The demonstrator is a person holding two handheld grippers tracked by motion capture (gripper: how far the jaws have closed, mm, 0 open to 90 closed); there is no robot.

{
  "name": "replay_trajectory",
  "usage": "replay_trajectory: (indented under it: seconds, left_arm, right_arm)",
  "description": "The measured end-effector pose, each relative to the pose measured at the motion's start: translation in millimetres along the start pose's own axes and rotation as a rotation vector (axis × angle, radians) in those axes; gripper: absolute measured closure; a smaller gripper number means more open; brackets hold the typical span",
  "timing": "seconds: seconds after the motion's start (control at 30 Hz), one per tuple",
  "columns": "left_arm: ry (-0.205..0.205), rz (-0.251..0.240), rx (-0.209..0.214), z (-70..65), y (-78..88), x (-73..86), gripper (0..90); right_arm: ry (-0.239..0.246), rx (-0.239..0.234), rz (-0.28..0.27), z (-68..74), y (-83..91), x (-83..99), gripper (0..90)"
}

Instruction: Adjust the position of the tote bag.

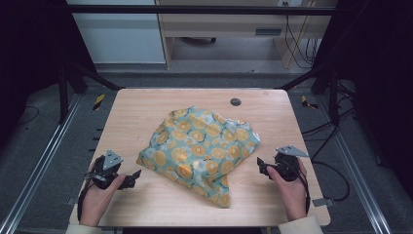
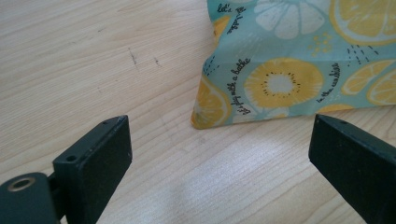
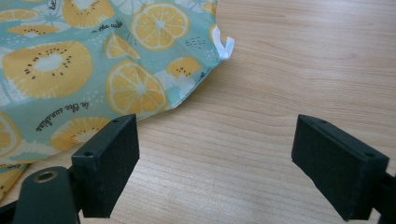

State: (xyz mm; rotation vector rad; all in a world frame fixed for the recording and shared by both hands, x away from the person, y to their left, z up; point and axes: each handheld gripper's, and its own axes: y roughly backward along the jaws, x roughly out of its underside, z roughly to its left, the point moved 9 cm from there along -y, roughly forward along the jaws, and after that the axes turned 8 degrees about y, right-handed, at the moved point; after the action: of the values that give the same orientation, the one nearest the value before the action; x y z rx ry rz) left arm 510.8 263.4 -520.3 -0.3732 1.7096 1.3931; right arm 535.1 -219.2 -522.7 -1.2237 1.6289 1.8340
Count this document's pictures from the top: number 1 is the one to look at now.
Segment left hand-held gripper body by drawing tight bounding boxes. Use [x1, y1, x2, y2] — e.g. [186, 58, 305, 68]
[87, 149, 125, 191]

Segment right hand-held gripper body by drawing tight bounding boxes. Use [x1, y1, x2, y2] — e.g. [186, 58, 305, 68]
[274, 144, 310, 182]

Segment green cloth with orange print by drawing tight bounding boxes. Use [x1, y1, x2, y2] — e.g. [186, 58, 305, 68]
[135, 105, 262, 210]

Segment person's right hand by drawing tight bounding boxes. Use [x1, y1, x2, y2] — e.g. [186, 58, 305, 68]
[266, 158, 310, 222]

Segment person's left hand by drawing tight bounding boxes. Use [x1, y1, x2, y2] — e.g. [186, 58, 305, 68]
[78, 174, 127, 228]

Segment yellow black striped tape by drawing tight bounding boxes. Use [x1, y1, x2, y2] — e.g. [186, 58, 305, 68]
[299, 95, 320, 110]

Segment white cabinet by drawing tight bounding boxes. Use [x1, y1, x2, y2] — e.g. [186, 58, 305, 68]
[65, 0, 167, 64]

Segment black curtain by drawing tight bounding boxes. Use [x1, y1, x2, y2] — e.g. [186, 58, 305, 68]
[313, 0, 413, 199]
[0, 0, 98, 147]

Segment light wooden desk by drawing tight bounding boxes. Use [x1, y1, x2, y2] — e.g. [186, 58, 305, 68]
[155, 0, 339, 70]

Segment right hand-held gripper black cable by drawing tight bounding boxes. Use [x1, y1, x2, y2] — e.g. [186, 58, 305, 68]
[297, 166, 312, 215]

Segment hand-held gripper black cable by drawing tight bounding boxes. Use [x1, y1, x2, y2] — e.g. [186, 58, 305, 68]
[76, 174, 99, 222]
[297, 166, 312, 215]

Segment black floor cables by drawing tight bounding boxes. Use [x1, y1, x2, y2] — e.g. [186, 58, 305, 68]
[301, 80, 357, 203]

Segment grey metal table bracket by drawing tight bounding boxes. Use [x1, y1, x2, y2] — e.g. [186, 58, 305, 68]
[312, 197, 336, 208]

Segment left hand-held gripper black cable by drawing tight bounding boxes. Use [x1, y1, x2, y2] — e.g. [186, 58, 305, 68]
[76, 174, 99, 222]

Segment yellow-handled tool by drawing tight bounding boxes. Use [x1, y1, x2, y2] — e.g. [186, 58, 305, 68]
[92, 93, 107, 112]

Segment aluminium floor rail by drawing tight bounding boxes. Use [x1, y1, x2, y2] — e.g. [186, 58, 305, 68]
[316, 95, 394, 234]
[0, 93, 83, 234]

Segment black metal frame strut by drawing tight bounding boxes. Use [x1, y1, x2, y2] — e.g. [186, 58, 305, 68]
[57, 60, 127, 125]
[276, 63, 343, 125]

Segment thin black floor cable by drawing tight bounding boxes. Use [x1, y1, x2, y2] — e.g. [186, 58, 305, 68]
[15, 104, 41, 127]

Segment black hanging desk cables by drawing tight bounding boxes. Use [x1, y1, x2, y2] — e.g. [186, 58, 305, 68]
[282, 2, 321, 70]

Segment black horizontal frame bar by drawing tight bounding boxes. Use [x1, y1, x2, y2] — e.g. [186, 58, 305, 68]
[65, 4, 337, 17]

